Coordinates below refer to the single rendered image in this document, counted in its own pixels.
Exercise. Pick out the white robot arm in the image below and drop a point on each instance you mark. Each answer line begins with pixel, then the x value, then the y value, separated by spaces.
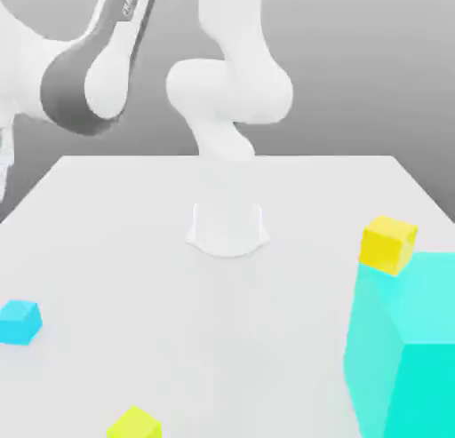
pixel 231 89

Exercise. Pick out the small yellow cube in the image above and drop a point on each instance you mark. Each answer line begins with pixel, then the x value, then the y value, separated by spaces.
pixel 384 248

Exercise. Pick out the small lime cube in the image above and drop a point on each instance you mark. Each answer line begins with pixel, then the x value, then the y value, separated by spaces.
pixel 137 425

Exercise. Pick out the small blue cube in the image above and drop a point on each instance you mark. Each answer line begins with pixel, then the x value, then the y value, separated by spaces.
pixel 17 322

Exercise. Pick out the large turquoise box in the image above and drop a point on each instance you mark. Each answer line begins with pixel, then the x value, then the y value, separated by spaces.
pixel 408 338

